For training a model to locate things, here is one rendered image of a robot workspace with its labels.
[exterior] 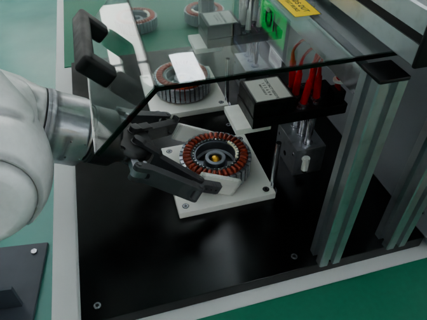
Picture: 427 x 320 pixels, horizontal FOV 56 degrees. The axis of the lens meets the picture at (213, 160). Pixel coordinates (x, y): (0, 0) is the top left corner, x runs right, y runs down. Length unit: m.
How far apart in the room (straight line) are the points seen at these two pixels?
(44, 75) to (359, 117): 2.31
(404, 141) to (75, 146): 0.44
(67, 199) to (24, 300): 0.85
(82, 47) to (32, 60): 2.41
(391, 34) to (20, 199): 0.31
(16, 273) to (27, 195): 1.28
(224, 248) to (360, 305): 0.19
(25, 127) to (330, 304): 0.41
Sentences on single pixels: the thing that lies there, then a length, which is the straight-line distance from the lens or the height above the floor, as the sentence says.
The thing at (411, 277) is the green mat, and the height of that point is 0.75.
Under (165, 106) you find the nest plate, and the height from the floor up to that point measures 0.78.
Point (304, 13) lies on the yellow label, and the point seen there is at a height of 1.07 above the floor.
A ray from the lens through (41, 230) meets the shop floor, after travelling 1.68.
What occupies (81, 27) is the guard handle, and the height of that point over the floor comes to 1.06.
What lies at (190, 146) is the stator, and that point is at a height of 0.82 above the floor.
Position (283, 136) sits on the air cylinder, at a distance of 0.67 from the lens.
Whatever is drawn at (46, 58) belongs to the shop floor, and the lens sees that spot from 2.78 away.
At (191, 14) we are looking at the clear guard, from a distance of 0.43.
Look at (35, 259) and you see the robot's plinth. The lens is 1.58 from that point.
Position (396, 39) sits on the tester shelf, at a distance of 0.37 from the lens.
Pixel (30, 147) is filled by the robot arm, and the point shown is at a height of 1.05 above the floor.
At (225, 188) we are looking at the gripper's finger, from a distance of 0.59.
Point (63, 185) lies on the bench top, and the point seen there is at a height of 0.75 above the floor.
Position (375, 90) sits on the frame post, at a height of 1.04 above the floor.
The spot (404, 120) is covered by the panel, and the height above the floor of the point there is 0.89.
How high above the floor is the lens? 1.23
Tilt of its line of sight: 43 degrees down
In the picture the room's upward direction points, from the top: straight up
